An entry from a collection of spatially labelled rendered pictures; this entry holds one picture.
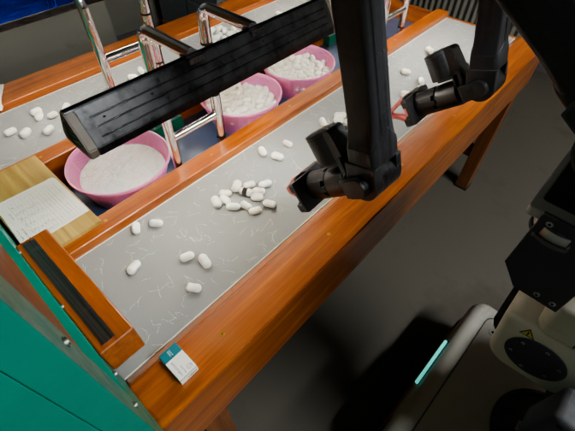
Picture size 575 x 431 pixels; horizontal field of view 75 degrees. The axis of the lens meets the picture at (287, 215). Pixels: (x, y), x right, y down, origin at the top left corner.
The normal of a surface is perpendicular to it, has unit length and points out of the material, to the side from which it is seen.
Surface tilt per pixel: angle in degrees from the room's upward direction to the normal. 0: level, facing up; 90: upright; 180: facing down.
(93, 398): 90
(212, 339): 0
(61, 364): 90
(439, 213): 0
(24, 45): 90
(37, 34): 90
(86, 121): 58
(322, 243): 0
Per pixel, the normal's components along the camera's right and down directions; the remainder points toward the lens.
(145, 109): 0.63, 0.09
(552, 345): -0.69, 0.54
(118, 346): 0.74, 0.51
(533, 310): -0.09, -0.72
